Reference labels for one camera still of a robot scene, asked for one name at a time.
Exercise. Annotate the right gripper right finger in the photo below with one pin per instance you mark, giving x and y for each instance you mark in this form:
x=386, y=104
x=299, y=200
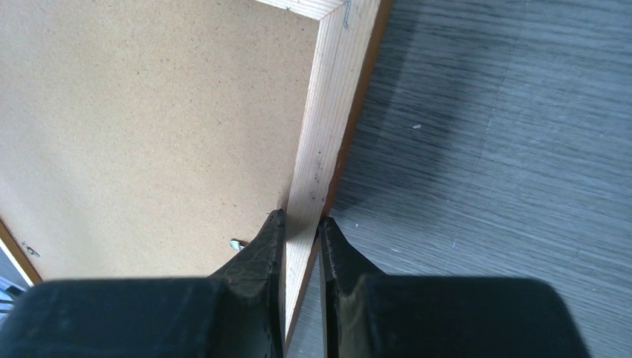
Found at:
x=368, y=313

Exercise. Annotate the metal frame retaining clip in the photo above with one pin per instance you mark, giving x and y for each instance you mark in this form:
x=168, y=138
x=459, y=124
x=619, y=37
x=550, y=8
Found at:
x=237, y=245

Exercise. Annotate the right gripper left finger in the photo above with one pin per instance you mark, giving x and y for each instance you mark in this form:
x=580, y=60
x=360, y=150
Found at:
x=237, y=311

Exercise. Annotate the wooden picture frame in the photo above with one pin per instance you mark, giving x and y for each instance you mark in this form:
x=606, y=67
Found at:
x=139, y=137

